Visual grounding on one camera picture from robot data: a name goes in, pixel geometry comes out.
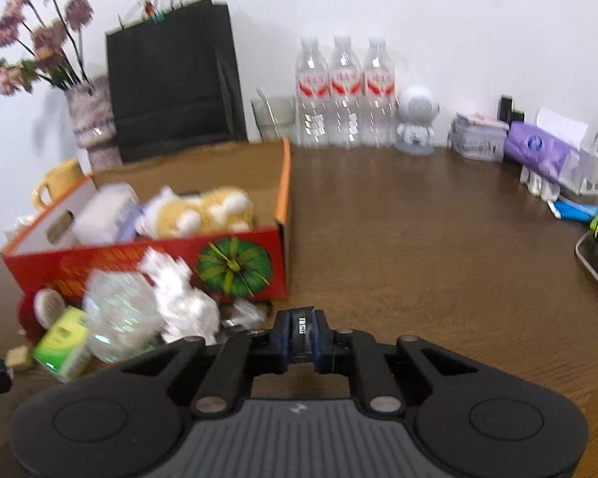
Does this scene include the purple grey ceramic vase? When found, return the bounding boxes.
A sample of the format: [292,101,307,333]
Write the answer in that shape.
[65,74,124,171]

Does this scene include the green paper carton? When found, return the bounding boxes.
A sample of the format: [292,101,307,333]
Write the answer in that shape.
[32,306,93,383]

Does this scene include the small beige cube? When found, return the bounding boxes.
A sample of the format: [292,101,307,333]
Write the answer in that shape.
[5,345,33,372]

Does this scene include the yellow white plush toy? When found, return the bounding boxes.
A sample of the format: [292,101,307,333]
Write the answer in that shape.
[136,186,255,240]

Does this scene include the yellow mug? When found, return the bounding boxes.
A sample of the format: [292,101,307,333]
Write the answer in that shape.
[32,158,87,211]

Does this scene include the white plastic container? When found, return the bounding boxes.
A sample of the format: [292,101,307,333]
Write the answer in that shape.
[72,183,141,248]

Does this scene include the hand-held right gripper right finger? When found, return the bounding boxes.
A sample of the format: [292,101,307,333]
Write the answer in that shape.
[311,310,479,417]

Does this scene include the small clear plastic bag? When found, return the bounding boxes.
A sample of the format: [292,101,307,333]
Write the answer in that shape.
[219,299,276,335]

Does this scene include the black paper bag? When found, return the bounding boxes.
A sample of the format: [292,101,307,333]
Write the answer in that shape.
[104,0,248,163]

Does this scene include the grey wipes pack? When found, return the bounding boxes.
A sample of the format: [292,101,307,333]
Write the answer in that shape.
[447,112,510,161]

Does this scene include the purple tissue pack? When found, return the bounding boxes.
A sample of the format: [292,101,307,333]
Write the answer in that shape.
[503,107,590,183]

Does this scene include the red cardboard box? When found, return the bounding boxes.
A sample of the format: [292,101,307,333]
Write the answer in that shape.
[0,138,293,306]

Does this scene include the white plastic clips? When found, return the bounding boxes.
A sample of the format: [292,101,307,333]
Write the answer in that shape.
[519,166,562,201]

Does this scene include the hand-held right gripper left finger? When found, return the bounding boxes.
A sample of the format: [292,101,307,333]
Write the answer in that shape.
[112,310,295,417]

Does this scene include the clear water bottle red label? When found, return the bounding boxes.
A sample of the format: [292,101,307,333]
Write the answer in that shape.
[328,35,364,149]
[294,37,330,149]
[361,37,397,149]

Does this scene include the red plush toy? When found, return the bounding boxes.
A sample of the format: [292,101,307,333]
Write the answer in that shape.
[17,288,69,345]

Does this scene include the white tissue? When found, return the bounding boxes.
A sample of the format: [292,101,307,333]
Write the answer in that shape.
[2,214,37,241]
[138,248,221,345]

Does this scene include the white astronaut figure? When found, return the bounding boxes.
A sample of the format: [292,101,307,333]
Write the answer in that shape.
[395,84,440,156]

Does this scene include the blue tube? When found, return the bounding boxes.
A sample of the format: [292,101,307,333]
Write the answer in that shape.
[548,198,598,223]

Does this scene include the dried pink flowers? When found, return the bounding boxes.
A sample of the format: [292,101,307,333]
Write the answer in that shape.
[0,0,96,96]

